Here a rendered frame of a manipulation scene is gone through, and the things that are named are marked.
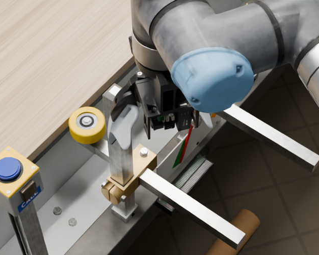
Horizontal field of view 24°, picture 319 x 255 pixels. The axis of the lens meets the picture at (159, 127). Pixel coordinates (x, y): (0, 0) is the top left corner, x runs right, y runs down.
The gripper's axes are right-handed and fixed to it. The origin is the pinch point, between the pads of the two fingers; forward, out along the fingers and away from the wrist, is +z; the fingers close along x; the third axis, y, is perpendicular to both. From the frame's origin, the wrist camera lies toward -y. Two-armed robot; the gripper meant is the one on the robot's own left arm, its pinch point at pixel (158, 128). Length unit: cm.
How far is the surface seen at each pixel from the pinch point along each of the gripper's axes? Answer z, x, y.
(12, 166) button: 8.5, -22.4, -5.2
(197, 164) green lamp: 61, 18, -28
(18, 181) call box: 9.6, -22.0, -2.7
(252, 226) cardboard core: 125, 42, -37
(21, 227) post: 25.4, -24.0, -3.3
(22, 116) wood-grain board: 42, -20, -39
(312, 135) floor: 132, 78, -68
